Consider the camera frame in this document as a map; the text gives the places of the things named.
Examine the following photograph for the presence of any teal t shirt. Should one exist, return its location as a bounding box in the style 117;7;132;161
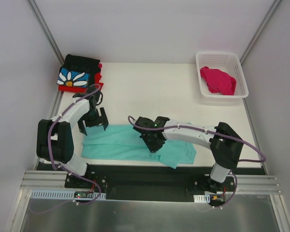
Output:
81;125;197;169

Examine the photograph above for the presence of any white plastic basket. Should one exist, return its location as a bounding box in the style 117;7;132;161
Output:
196;51;249;102

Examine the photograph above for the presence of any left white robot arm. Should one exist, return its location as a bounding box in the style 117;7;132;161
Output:
36;84;109;188

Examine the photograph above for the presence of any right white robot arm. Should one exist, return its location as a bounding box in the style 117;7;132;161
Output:
129;116;243;193

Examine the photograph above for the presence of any red folded t shirt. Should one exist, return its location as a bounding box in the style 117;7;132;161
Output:
57;73;104;93

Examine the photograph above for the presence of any pink folded t shirt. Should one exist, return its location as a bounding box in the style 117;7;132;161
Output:
98;63;102;72

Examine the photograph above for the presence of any magenta t shirt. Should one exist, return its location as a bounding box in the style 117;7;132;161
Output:
200;66;237;96

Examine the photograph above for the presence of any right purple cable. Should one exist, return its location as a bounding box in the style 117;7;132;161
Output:
128;115;267;212

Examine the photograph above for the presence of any purple cable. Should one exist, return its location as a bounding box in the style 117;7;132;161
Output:
128;115;267;212
30;84;104;215

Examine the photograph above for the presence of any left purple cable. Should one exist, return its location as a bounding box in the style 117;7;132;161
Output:
30;84;104;215

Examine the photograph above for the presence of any right white cable duct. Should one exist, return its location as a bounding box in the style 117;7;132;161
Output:
193;195;210;203

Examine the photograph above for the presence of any white cable duct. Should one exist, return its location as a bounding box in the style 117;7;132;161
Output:
31;190;106;201
193;195;210;203

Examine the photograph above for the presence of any left white cable duct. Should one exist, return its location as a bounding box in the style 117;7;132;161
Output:
31;190;106;201

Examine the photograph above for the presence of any left aluminium frame post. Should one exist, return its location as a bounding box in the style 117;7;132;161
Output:
27;0;64;64

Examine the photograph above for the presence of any aluminium frame post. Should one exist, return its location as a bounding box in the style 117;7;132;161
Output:
240;0;284;65
27;0;64;64

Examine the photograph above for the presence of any right aluminium frame post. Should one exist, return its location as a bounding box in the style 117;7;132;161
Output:
240;0;284;65

